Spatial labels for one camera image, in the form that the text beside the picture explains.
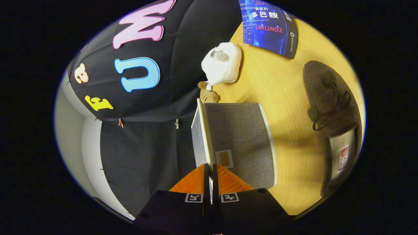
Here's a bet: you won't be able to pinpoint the white plush toy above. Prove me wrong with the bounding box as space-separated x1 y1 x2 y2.
201 42 243 86

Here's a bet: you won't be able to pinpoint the grey fabric storage box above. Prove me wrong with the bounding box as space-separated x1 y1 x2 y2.
191 98 277 190

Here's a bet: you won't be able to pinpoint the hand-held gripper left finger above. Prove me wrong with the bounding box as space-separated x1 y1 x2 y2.
134 164 213 235

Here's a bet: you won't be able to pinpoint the brown fuzzy shoe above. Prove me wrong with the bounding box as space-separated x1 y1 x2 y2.
303 60 363 198

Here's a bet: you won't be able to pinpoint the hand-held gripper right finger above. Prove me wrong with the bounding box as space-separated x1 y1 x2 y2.
212 164 291 235

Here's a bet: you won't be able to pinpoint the brown striped plush toy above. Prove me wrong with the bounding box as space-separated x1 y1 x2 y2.
198 81 220 103

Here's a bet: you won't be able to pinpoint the blue book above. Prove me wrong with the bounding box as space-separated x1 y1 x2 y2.
238 0 298 59

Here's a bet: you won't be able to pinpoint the black backdrop cloth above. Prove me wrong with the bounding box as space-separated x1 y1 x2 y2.
67 0 244 217

